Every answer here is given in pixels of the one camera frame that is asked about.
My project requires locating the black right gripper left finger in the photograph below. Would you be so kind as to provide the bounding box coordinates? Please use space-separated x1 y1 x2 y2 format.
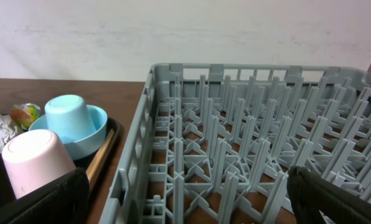
0 168 89 224

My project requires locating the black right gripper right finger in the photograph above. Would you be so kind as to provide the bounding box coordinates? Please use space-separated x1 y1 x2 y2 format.
286 166 371 224

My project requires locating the white cup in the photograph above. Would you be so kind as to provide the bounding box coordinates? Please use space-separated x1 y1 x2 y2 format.
2 129 76 199

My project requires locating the yellow green snack wrapper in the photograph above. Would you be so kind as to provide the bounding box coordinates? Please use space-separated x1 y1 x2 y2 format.
0 103 40 131

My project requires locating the grey dishwasher rack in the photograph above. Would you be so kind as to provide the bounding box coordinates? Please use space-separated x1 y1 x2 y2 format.
100 63 371 223

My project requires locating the wooden chopstick left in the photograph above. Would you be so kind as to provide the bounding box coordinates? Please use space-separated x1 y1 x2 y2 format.
86 146 108 191

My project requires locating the light blue bowl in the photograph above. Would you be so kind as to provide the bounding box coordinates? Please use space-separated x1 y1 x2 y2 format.
29 105 108 160

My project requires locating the light blue cup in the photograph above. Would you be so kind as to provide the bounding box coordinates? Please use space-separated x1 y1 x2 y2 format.
45 95 96 144

